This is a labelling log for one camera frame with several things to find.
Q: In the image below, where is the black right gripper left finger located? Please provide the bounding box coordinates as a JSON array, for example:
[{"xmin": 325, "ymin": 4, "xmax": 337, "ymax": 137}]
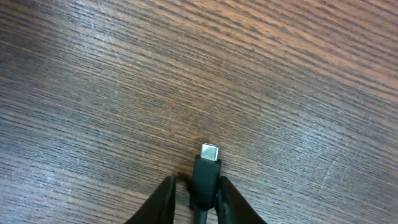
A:
[{"xmin": 125, "ymin": 175, "xmax": 176, "ymax": 224}]

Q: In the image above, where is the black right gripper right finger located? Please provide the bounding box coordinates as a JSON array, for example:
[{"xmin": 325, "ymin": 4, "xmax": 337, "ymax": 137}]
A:
[{"xmin": 215, "ymin": 176, "xmax": 267, "ymax": 224}]

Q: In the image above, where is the black charger cable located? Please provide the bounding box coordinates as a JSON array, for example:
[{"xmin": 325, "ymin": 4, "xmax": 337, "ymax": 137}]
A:
[{"xmin": 190, "ymin": 142, "xmax": 223, "ymax": 224}]

